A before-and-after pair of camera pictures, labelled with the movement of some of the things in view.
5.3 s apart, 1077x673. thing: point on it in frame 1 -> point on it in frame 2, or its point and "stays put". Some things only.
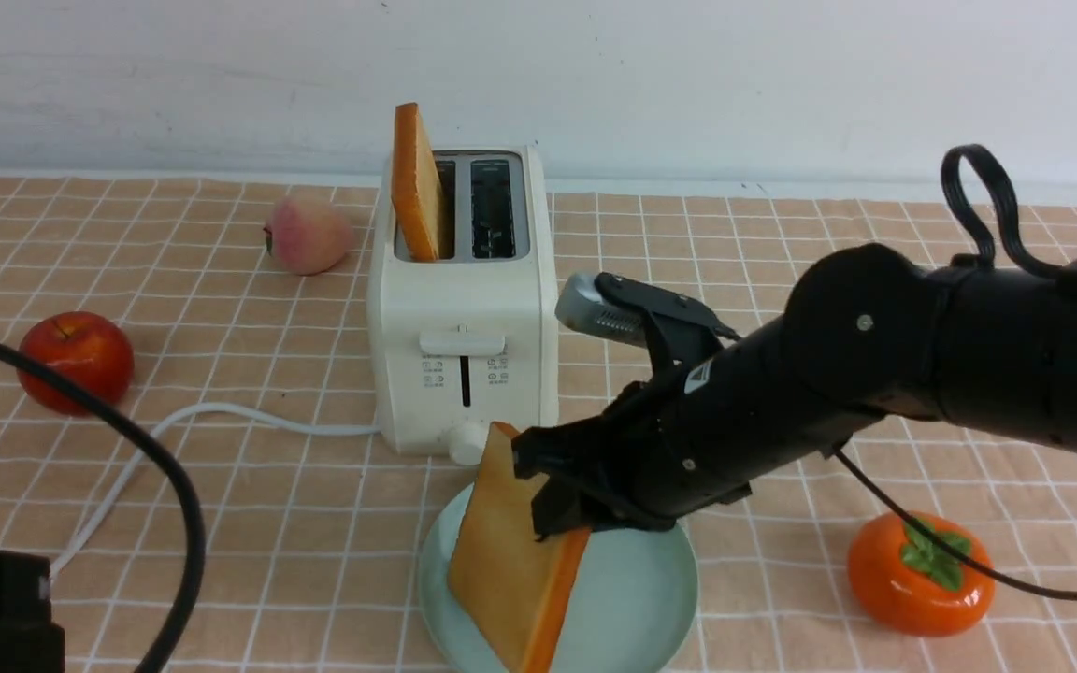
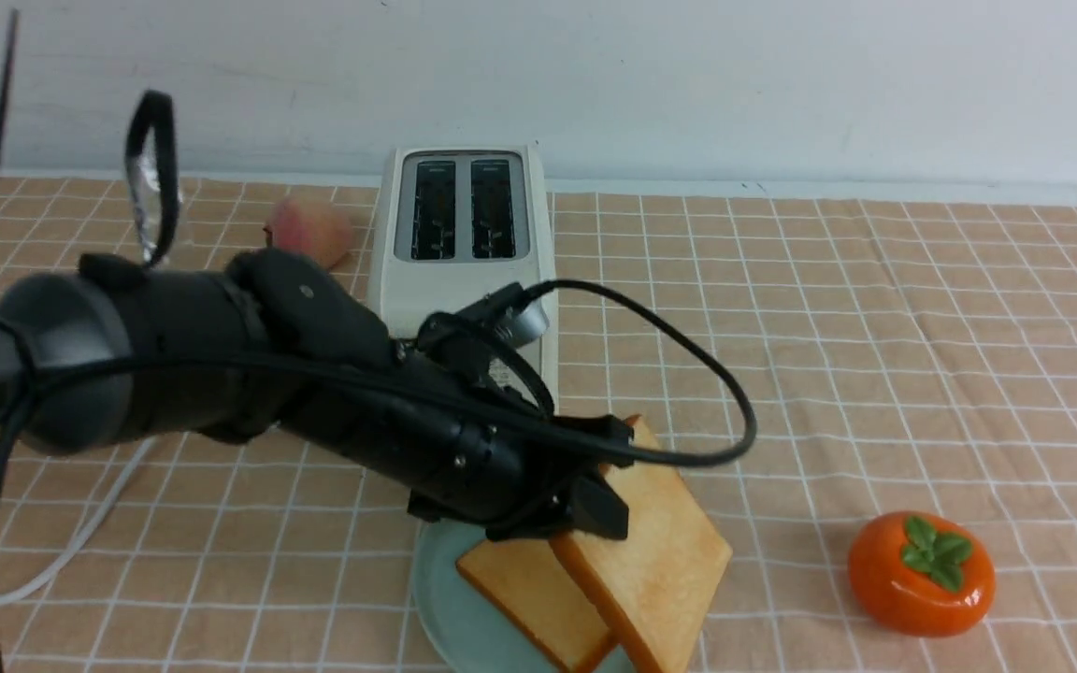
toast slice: x=417 y=189 -> x=641 y=592
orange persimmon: x=909 y=585 stays put
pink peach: x=308 y=235 stays put
